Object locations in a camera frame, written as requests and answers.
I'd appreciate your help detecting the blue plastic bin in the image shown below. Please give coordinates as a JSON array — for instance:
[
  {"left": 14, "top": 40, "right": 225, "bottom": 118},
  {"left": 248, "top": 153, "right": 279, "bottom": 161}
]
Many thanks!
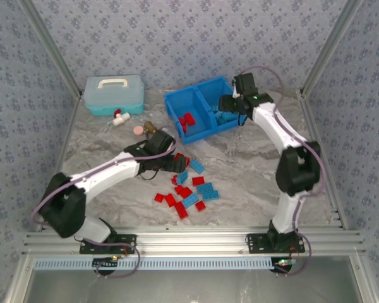
[
  {"left": 163, "top": 85, "right": 217, "bottom": 145},
  {"left": 194, "top": 75, "right": 246, "bottom": 133}
]

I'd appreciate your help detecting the light blue storage box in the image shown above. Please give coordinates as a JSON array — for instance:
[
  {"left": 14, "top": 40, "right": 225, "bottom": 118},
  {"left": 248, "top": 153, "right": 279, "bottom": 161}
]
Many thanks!
[{"left": 83, "top": 74, "right": 145, "bottom": 116}]

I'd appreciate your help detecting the black electronics board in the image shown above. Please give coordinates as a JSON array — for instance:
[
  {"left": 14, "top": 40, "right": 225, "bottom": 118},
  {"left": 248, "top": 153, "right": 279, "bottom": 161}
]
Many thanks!
[
  {"left": 270, "top": 257, "right": 299, "bottom": 273},
  {"left": 92, "top": 257, "right": 119, "bottom": 270}
]

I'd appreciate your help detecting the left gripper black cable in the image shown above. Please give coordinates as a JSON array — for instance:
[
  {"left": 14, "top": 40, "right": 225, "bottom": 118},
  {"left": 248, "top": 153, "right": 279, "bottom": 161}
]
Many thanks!
[{"left": 138, "top": 167, "right": 160, "bottom": 182}]

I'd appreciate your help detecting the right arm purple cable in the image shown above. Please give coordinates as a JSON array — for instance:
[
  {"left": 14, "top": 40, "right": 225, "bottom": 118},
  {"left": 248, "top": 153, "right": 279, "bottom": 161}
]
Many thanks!
[{"left": 241, "top": 65, "right": 328, "bottom": 277}]

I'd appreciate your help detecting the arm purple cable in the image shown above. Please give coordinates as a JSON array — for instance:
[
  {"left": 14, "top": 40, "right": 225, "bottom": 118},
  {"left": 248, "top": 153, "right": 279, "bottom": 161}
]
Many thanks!
[
  {"left": 30, "top": 138, "right": 177, "bottom": 279},
  {"left": 241, "top": 65, "right": 328, "bottom": 277}
]

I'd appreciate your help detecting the white PVC valve red handle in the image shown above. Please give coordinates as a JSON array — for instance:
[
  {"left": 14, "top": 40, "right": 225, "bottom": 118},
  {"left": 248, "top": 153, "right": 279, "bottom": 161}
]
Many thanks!
[{"left": 112, "top": 109, "right": 131, "bottom": 126}]

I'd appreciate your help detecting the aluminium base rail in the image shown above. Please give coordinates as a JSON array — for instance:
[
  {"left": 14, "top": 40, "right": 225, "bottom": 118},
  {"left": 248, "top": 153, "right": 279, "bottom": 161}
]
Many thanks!
[{"left": 21, "top": 225, "right": 367, "bottom": 257}]

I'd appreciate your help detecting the aluminium side rail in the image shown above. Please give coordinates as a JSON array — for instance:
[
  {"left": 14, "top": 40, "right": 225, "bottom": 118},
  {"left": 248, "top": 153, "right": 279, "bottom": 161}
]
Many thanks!
[
  {"left": 36, "top": 93, "right": 85, "bottom": 231},
  {"left": 298, "top": 93, "right": 349, "bottom": 230}
]

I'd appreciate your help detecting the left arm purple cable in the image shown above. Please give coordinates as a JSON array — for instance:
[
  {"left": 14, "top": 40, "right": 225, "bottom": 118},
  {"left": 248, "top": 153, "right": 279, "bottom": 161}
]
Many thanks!
[{"left": 30, "top": 138, "right": 177, "bottom": 279}]

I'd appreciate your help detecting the light blue slotted cable duct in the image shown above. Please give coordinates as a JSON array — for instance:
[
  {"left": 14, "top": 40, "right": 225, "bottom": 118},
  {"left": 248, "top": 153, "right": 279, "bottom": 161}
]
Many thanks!
[{"left": 33, "top": 257, "right": 277, "bottom": 271}]

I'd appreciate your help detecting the aluminium frame post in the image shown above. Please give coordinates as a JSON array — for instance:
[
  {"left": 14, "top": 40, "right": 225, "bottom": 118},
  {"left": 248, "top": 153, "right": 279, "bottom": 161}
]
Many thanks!
[
  {"left": 298, "top": 0, "right": 364, "bottom": 98},
  {"left": 18, "top": 0, "right": 83, "bottom": 98}
]

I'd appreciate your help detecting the aluminium frame leg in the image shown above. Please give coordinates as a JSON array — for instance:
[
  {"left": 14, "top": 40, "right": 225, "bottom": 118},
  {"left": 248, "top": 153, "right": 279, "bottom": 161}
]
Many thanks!
[
  {"left": 349, "top": 255, "right": 379, "bottom": 303},
  {"left": 4, "top": 255, "right": 35, "bottom": 303}
]

